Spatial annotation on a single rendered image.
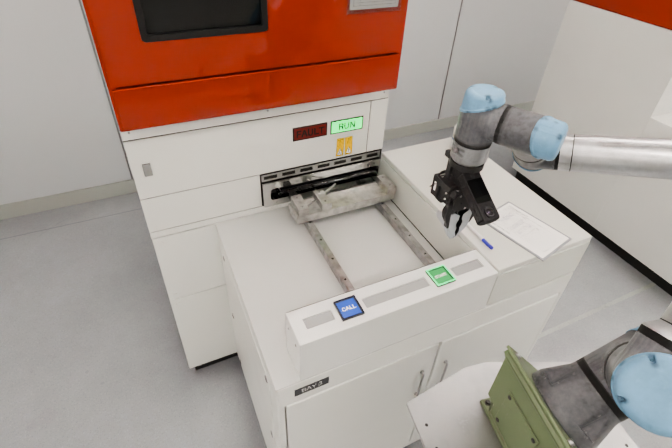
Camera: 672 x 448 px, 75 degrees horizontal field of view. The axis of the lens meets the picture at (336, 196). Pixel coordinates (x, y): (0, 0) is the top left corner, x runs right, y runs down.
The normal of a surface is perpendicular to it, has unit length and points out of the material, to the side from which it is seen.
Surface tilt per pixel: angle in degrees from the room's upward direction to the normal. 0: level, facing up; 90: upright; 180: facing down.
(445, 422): 0
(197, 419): 0
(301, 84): 90
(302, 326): 0
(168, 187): 90
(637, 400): 56
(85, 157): 90
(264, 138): 90
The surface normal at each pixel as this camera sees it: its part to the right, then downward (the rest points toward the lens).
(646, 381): -0.48, -0.04
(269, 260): 0.04, -0.79
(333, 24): 0.42, 0.57
